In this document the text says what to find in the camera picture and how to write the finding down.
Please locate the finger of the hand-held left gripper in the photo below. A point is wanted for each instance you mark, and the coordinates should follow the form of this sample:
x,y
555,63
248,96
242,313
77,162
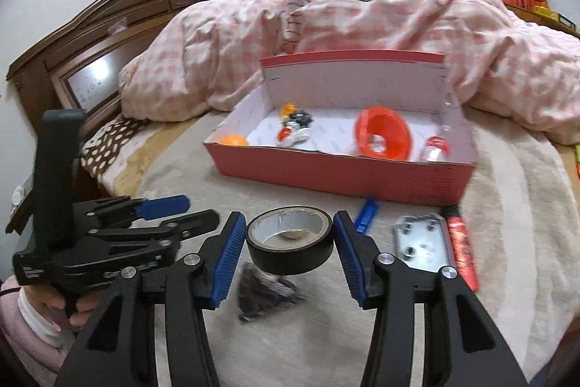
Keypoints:
x,y
163,208
190,224

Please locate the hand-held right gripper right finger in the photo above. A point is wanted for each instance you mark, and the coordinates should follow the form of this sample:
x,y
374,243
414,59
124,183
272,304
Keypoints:
x,y
351,264

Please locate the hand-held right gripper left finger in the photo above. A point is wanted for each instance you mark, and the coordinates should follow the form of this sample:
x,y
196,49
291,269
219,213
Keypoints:
x,y
226,264

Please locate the dark patterned pouch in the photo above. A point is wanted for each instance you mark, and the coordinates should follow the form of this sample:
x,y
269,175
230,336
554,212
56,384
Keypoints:
x,y
253,296

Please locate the black tape roll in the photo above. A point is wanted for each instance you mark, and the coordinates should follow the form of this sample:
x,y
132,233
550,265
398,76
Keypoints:
x,y
290,260

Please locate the grey building plate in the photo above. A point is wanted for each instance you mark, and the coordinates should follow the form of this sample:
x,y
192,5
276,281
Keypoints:
x,y
421,242

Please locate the red cardboard box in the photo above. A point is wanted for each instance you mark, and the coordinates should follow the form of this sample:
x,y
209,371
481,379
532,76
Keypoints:
x,y
317,178

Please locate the orange ball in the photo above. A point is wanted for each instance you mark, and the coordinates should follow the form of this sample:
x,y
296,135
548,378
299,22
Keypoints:
x,y
233,141

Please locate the red printed tube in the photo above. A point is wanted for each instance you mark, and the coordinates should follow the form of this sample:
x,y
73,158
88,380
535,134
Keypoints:
x,y
463,251

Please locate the red plastic ashtray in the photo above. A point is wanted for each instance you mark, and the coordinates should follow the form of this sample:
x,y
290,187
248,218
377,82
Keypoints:
x,y
362,133

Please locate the white red toy figure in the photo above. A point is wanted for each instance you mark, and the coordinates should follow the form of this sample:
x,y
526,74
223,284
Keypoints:
x,y
294,131

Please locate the clear plastic bottle red label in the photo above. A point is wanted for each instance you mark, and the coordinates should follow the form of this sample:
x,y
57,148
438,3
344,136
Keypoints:
x,y
437,144

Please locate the yellow translucent toy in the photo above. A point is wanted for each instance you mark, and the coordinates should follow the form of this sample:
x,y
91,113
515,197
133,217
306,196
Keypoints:
x,y
286,109

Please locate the person's left forearm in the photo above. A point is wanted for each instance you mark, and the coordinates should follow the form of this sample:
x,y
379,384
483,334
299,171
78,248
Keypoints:
x,y
27,332

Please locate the person's left hand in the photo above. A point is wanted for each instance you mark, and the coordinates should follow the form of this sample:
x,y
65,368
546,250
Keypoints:
x,y
50,303

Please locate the brown polka-dot pillow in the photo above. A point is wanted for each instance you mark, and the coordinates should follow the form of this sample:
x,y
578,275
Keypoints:
x,y
108,146

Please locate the wooden headboard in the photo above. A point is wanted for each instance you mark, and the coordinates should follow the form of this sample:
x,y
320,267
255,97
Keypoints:
x,y
136,6

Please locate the pink checked quilt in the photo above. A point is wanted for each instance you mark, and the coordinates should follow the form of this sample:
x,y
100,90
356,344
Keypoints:
x,y
408,29

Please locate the wooden sideboard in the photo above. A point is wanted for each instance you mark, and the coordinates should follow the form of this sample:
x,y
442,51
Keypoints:
x,y
543,20

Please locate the yellow box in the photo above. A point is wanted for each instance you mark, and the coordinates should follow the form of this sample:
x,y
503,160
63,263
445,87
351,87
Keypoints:
x,y
541,6

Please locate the white wall socket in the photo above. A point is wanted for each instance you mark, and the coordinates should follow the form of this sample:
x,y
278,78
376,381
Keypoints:
x,y
19,194

